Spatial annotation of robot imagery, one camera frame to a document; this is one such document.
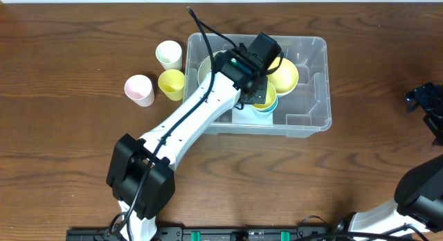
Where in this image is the white small bowl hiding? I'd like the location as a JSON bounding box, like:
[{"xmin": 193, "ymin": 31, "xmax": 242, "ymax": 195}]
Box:
[{"xmin": 277, "ymin": 88, "xmax": 295, "ymax": 98}]

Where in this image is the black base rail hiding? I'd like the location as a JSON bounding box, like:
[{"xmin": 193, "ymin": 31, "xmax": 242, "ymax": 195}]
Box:
[{"xmin": 66, "ymin": 224, "xmax": 331, "ymax": 241}]

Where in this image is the light blue cup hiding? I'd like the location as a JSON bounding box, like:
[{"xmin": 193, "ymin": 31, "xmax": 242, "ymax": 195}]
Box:
[{"xmin": 252, "ymin": 98, "xmax": 278, "ymax": 113}]

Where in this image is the large cream bowl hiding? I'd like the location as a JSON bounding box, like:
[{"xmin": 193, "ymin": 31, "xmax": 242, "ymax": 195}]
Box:
[{"xmin": 197, "ymin": 56, "xmax": 212, "ymax": 85}]

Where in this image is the yellow small bowl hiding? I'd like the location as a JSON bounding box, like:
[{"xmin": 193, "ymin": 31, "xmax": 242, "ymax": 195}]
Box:
[{"xmin": 267, "ymin": 57, "xmax": 299, "ymax": 93}]

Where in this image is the cream white cup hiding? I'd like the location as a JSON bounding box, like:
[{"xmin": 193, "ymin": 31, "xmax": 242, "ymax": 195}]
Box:
[{"xmin": 155, "ymin": 40, "xmax": 183, "ymax": 70}]

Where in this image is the right black cable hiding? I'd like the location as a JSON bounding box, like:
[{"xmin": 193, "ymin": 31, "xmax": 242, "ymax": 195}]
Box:
[{"xmin": 297, "ymin": 215, "xmax": 432, "ymax": 241}]

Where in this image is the clear plastic storage container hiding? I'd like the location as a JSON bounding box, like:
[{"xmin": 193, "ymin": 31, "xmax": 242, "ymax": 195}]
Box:
[{"xmin": 183, "ymin": 33, "xmax": 332, "ymax": 138}]

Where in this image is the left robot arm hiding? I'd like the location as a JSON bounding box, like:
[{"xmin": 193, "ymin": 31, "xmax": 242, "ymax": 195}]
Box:
[{"xmin": 106, "ymin": 33, "xmax": 283, "ymax": 240}]

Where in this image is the yellow cup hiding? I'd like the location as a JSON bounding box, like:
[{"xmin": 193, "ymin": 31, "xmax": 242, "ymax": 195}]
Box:
[
  {"xmin": 158, "ymin": 69, "xmax": 185, "ymax": 101},
  {"xmin": 255, "ymin": 82, "xmax": 277, "ymax": 104}
]

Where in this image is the pink cup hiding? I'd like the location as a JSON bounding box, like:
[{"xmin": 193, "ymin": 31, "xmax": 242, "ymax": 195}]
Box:
[{"xmin": 124, "ymin": 75, "xmax": 155, "ymax": 107}]

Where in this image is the black cable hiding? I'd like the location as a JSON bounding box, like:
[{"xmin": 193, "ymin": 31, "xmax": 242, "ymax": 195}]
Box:
[
  {"xmin": 297, "ymin": 215, "xmax": 432, "ymax": 241},
  {"xmin": 109, "ymin": 6, "xmax": 284, "ymax": 241}
]

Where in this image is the left black cable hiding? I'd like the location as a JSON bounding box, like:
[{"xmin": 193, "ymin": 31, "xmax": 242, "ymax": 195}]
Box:
[{"xmin": 109, "ymin": 6, "xmax": 284, "ymax": 241}]

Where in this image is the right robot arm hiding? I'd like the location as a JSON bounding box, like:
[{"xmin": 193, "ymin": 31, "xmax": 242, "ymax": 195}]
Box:
[{"xmin": 345, "ymin": 82, "xmax": 442, "ymax": 237}]

